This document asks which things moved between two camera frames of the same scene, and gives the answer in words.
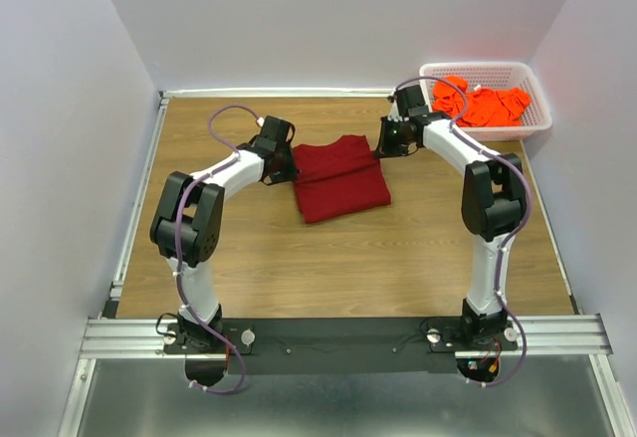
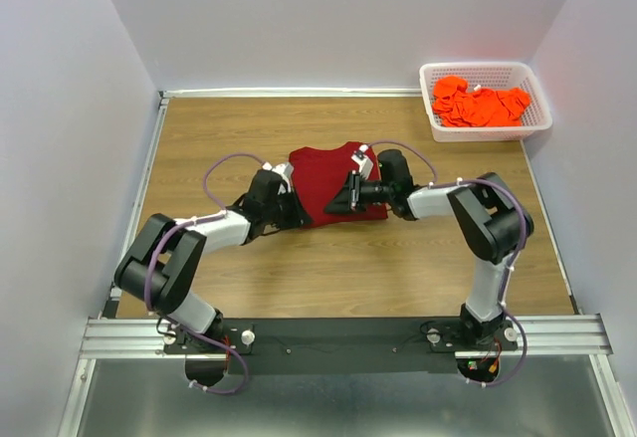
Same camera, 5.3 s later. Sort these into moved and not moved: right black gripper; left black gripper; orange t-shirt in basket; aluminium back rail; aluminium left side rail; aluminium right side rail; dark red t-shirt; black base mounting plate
Moved: left black gripper; dark red t-shirt; right black gripper
Not moved: black base mounting plate; orange t-shirt in basket; aluminium right side rail; aluminium back rail; aluminium left side rail
